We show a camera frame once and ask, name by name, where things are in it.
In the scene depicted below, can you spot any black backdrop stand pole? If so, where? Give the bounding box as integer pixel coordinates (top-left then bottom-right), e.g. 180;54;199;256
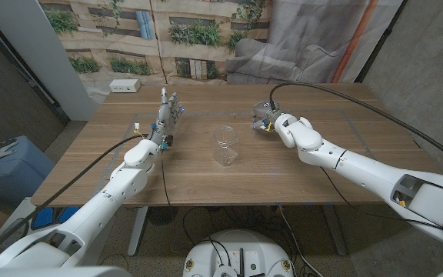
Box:
354;0;409;84

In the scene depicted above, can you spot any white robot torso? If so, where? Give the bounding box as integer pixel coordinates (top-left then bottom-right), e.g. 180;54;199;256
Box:
0;264;443;277

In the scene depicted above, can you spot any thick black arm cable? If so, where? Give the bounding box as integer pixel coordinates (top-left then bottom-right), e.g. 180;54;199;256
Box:
0;133;149;261
268;82;443;172

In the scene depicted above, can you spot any blue plastic bin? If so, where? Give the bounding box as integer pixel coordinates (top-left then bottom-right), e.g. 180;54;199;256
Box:
0;135;56;207

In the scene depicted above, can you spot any small white connector plug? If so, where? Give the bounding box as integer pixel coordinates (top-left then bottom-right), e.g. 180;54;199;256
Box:
133;122;148;139

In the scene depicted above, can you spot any black round floor fan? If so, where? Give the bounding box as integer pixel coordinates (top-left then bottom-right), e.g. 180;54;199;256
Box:
147;206;179;226

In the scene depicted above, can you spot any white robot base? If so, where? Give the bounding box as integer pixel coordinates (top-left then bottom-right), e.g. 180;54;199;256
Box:
182;229;295;277

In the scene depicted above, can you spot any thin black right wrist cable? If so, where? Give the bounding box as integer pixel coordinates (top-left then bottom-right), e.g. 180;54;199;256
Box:
320;165;443;231

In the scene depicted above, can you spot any white floor box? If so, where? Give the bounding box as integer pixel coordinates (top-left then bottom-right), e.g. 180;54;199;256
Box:
2;197;38;235

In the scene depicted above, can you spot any clear hourglass plastic cup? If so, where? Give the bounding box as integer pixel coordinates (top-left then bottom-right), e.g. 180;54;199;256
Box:
212;125;240;167

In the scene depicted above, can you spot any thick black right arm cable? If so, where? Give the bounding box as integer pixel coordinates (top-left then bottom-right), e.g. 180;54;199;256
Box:
268;82;443;172

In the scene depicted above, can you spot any blue and black floor item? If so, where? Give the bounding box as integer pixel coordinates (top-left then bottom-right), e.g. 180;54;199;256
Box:
31;206;81;231

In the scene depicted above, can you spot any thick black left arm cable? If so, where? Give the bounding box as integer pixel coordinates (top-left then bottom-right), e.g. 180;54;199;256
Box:
0;133;149;261

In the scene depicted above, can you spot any grey floor cable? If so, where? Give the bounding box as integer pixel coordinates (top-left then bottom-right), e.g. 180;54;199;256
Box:
278;205;325;277

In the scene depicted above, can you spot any white table leg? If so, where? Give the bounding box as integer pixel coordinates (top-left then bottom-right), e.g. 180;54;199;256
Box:
127;206;149;258
323;204;348;257

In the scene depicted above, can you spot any white power strip box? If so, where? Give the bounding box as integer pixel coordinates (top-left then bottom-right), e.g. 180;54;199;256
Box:
108;78;142;94

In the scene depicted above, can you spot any thin black left wrist cable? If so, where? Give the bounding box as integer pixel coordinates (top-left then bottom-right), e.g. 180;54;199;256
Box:
161;149;178;232

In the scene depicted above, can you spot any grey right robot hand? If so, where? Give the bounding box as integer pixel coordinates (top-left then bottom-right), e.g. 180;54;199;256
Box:
251;100;284;132

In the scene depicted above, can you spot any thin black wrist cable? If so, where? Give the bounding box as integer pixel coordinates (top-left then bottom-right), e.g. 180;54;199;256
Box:
161;149;178;232
320;165;443;231

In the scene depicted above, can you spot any printed fabric backdrop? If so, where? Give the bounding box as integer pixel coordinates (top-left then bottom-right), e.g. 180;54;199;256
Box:
38;0;404;105

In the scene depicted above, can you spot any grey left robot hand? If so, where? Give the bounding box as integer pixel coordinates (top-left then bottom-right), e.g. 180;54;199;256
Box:
147;87;185;152

